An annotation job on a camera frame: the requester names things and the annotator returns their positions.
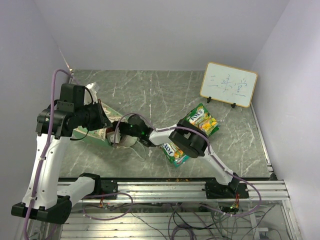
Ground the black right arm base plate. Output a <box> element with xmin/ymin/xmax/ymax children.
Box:
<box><xmin>201</xmin><ymin>178</ymin><xmax>249</xmax><ymax>199</ymax></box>

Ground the teal red Fox's packet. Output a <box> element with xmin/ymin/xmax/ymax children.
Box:
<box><xmin>172</xmin><ymin>155</ymin><xmax>190</xmax><ymax>168</ymax></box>

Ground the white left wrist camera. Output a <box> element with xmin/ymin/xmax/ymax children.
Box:
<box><xmin>83</xmin><ymin>82</ymin><xmax>100</xmax><ymax>105</ymax></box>

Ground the green printed paper bag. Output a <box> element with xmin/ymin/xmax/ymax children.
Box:
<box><xmin>72</xmin><ymin>101</ymin><xmax>147</xmax><ymax>162</ymax></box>

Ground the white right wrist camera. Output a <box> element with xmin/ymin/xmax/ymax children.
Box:
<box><xmin>105</xmin><ymin>131</ymin><xmax>122</xmax><ymax>146</ymax></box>

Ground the aluminium mounting rail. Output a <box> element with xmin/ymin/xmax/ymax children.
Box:
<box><xmin>116</xmin><ymin>181</ymin><xmax>290</xmax><ymax>203</ymax></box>

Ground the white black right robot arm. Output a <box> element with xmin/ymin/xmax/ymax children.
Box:
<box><xmin>112</xmin><ymin>113</ymin><xmax>241</xmax><ymax>198</ymax></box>

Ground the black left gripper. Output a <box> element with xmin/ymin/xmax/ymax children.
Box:
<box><xmin>75</xmin><ymin>98</ymin><xmax>114</xmax><ymax>131</ymax></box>

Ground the yellow green Fox's packet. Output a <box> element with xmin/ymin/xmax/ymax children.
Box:
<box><xmin>184</xmin><ymin>103</ymin><xmax>220</xmax><ymax>137</ymax></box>
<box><xmin>161</xmin><ymin>142</ymin><xmax>186</xmax><ymax>163</ymax></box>

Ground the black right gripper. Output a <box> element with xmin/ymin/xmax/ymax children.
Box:
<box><xmin>110</xmin><ymin>116</ymin><xmax>141</xmax><ymax>138</ymax></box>

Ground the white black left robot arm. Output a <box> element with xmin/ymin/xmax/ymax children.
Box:
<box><xmin>11</xmin><ymin>82</ymin><xmax>112</xmax><ymax>225</ymax></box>

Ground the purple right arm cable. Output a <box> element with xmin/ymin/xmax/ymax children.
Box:
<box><xmin>116</xmin><ymin>112</ymin><xmax>263</xmax><ymax>218</ymax></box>

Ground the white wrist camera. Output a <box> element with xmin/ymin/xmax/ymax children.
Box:
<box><xmin>105</xmin><ymin>131</ymin><xmax>122</xmax><ymax>146</ymax></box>
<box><xmin>83</xmin><ymin>82</ymin><xmax>100</xmax><ymax>105</ymax></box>

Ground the small whiteboard yellow frame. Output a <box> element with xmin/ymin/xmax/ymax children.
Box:
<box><xmin>199</xmin><ymin>62</ymin><xmax>258</xmax><ymax>108</ymax></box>

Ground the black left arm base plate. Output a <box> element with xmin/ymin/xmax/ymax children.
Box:
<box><xmin>84</xmin><ymin>180</ymin><xmax>118</xmax><ymax>200</ymax></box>

